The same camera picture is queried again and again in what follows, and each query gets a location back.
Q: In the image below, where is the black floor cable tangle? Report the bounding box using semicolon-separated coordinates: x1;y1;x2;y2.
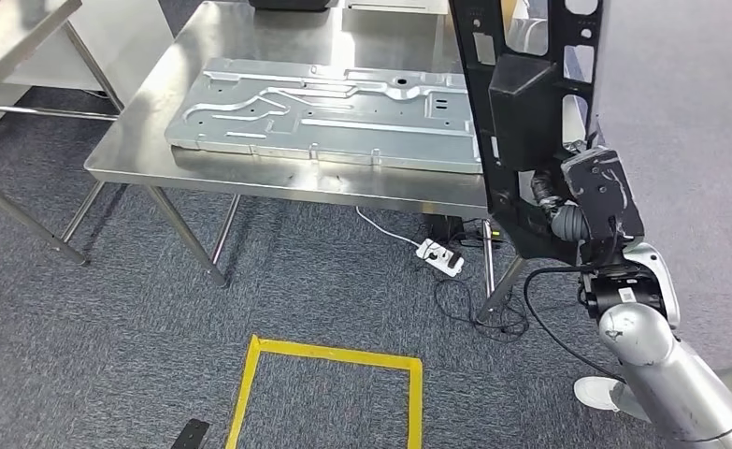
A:
433;272;531;343

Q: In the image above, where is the white power strip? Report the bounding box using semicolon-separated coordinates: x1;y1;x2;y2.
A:
416;238;466;278

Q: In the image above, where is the yellow floor tape square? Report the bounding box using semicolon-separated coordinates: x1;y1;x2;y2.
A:
224;335;423;449

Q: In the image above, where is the black moulded tool case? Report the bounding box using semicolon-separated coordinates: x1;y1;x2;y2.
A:
248;0;339;12

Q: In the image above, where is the person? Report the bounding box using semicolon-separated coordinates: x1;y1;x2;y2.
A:
574;361;732;426

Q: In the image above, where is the white flat board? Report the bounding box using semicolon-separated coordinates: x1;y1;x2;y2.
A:
345;0;451;15

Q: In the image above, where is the black left robot foot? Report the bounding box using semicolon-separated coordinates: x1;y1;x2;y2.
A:
170;419;210;449

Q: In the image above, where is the pale wrist camera on bracket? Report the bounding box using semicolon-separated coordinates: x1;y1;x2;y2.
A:
560;146;646;249

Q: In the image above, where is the stainless steel side table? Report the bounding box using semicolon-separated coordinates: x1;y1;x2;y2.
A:
0;0;125;267

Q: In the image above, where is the stamped silver sheet metal panel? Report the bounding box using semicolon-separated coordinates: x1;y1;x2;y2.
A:
165;56;484;176

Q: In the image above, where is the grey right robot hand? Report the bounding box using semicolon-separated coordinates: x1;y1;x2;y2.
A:
529;168;570;217

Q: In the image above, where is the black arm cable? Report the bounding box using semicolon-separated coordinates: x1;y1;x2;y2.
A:
522;263;627;383

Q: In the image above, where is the black plastic panel part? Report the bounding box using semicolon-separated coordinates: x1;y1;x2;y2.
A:
449;0;605;267

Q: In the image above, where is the stainless steel workbench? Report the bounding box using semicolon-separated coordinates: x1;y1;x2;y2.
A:
60;0;593;324

